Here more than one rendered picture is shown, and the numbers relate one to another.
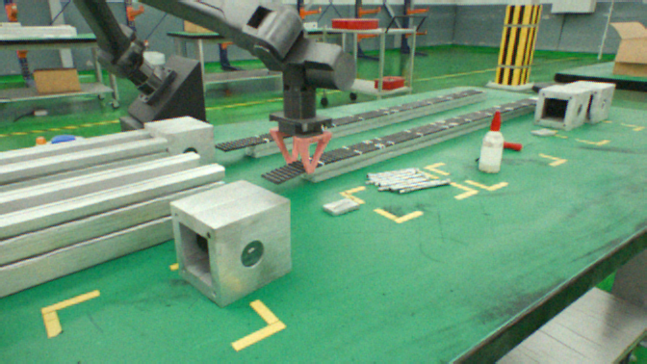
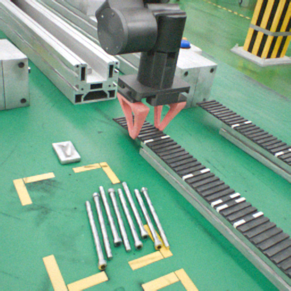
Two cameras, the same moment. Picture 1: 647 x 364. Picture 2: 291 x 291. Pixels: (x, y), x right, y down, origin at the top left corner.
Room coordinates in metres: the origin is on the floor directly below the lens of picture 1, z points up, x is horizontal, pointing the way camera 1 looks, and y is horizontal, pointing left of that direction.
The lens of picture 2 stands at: (0.77, -0.51, 1.11)
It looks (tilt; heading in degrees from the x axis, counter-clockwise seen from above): 32 degrees down; 92
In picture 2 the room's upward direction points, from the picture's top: 10 degrees clockwise
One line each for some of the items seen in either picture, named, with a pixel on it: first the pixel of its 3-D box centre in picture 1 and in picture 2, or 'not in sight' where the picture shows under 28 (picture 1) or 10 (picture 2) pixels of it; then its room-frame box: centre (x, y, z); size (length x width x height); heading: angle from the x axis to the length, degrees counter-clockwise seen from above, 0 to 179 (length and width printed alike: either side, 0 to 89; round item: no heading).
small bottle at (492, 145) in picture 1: (493, 141); not in sight; (0.81, -0.34, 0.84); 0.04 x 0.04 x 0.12
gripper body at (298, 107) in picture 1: (299, 105); (157, 69); (0.75, 0.02, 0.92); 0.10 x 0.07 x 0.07; 41
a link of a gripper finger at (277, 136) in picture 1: (296, 143); (155, 109); (0.76, 0.03, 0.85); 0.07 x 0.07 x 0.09; 41
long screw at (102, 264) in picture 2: (425, 186); (94, 231); (0.72, -0.20, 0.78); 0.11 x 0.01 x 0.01; 115
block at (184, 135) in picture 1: (178, 147); (186, 79); (0.81, 0.26, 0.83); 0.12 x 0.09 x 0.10; 41
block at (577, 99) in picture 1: (556, 106); not in sight; (1.18, -0.65, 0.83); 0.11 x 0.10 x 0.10; 42
